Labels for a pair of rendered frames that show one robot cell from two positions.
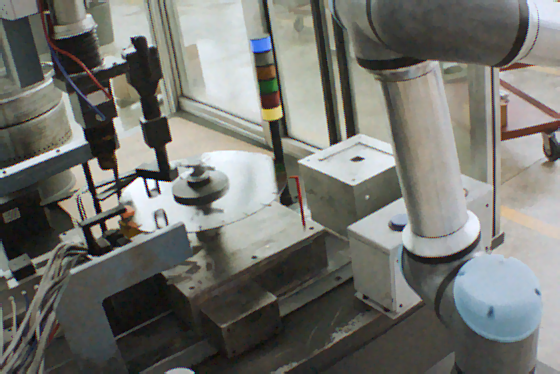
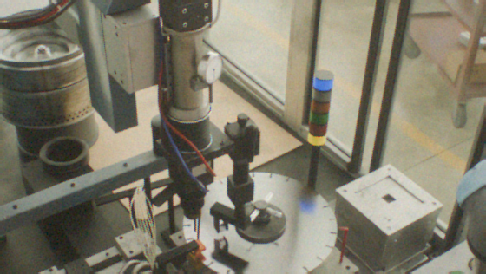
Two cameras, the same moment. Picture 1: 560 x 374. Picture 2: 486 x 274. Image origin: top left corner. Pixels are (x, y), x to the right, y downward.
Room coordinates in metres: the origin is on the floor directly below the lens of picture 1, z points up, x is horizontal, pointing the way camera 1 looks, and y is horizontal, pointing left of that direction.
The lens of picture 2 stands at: (0.15, 0.26, 1.94)
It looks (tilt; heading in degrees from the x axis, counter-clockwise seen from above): 37 degrees down; 356
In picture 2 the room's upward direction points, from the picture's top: 2 degrees clockwise
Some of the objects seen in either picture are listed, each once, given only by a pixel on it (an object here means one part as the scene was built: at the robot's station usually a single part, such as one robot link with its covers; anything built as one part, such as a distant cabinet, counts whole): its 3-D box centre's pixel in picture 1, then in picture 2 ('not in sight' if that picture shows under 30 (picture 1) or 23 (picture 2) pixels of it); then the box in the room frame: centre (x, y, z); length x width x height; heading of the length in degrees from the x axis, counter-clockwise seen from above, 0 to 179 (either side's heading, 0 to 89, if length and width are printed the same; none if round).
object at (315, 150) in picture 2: (280, 162); (312, 174); (1.39, -0.01, 0.86); 0.02 x 0.02 x 0.22
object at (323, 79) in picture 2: (260, 42); (323, 80); (1.39, -0.01, 1.14); 0.05 x 0.04 x 0.03; 31
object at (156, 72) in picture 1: (147, 91); (240, 159); (1.07, 0.20, 1.17); 0.06 x 0.05 x 0.20; 112
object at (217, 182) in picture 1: (199, 181); (260, 218); (1.13, 0.15, 0.96); 0.11 x 0.11 x 0.03
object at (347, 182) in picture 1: (360, 189); (384, 220); (1.26, -0.17, 0.82); 0.18 x 0.18 x 0.15; 31
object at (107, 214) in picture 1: (110, 229); (180, 261); (1.03, 0.31, 0.95); 0.10 x 0.03 x 0.07; 121
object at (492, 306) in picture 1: (494, 314); not in sight; (0.66, -0.26, 0.91); 0.13 x 0.12 x 0.14; 13
